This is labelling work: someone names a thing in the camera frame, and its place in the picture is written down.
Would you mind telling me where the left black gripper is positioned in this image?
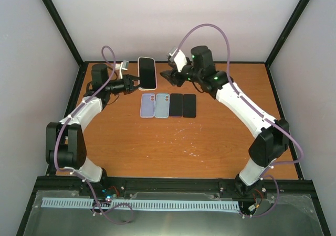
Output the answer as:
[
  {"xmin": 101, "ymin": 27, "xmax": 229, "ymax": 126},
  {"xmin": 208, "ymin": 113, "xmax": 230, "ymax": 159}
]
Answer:
[{"xmin": 105, "ymin": 74, "xmax": 146, "ymax": 94}]

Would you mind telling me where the purple phone black screen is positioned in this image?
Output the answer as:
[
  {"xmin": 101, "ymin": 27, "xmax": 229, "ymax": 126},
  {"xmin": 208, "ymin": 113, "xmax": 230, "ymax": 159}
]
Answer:
[{"xmin": 169, "ymin": 93, "xmax": 183, "ymax": 117}]

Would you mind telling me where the lilac phone case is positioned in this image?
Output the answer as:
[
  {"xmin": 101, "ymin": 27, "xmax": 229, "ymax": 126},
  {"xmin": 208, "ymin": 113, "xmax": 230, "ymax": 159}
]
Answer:
[{"xmin": 140, "ymin": 93, "xmax": 155, "ymax": 118}]

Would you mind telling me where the light blue phone case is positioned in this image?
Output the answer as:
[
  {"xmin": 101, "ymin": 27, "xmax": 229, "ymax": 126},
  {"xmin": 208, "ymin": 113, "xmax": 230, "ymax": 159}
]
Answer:
[{"xmin": 154, "ymin": 93, "xmax": 170, "ymax": 119}]

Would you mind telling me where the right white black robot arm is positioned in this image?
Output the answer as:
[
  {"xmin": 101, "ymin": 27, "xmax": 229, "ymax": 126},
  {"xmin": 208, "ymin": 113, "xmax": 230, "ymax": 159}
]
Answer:
[{"xmin": 160, "ymin": 46, "xmax": 289, "ymax": 197}]

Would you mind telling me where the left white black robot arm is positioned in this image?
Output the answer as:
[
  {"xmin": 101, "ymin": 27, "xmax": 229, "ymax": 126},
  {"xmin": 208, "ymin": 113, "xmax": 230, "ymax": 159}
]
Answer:
[{"xmin": 46, "ymin": 63, "xmax": 140, "ymax": 196}]

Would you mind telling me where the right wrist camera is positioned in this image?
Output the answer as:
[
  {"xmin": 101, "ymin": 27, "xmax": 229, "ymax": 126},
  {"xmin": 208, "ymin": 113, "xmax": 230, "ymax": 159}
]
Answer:
[{"xmin": 167, "ymin": 47, "xmax": 187, "ymax": 73}]

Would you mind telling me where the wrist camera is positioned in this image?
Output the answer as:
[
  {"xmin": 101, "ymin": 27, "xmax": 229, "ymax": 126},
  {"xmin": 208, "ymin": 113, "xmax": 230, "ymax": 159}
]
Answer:
[
  {"xmin": 167, "ymin": 47, "xmax": 187, "ymax": 73},
  {"xmin": 115, "ymin": 60, "xmax": 129, "ymax": 79}
]

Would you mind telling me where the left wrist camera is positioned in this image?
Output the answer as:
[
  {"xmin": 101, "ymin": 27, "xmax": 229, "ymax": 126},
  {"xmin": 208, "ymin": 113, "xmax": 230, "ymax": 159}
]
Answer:
[{"xmin": 115, "ymin": 60, "xmax": 129, "ymax": 79}]

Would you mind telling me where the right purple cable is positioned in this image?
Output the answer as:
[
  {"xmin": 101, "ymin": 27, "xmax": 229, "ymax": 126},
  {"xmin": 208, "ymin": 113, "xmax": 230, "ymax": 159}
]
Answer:
[{"xmin": 174, "ymin": 23, "xmax": 305, "ymax": 218}]

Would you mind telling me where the purple cable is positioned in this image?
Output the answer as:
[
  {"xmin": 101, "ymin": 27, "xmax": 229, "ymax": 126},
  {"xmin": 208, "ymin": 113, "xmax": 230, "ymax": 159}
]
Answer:
[
  {"xmin": 54, "ymin": 46, "xmax": 135, "ymax": 225},
  {"xmin": 174, "ymin": 23, "xmax": 305, "ymax": 218}
]

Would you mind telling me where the black mounting rail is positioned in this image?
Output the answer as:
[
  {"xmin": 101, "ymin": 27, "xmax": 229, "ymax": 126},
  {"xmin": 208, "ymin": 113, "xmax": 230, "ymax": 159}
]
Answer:
[{"xmin": 34, "ymin": 176, "xmax": 315, "ymax": 201}]

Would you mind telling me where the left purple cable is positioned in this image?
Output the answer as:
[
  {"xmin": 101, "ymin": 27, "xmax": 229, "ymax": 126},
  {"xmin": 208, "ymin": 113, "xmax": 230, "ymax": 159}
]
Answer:
[{"xmin": 54, "ymin": 46, "xmax": 135, "ymax": 225}]

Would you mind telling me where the black enclosure frame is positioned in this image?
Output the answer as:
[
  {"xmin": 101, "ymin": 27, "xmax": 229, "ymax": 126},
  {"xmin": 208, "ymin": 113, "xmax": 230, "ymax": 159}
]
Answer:
[{"xmin": 17, "ymin": 0, "xmax": 330, "ymax": 235}]

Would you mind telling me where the light blue cable duct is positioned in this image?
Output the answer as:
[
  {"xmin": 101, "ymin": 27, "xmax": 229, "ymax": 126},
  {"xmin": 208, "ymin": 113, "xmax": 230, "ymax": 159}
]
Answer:
[{"xmin": 40, "ymin": 197, "xmax": 239, "ymax": 213}]

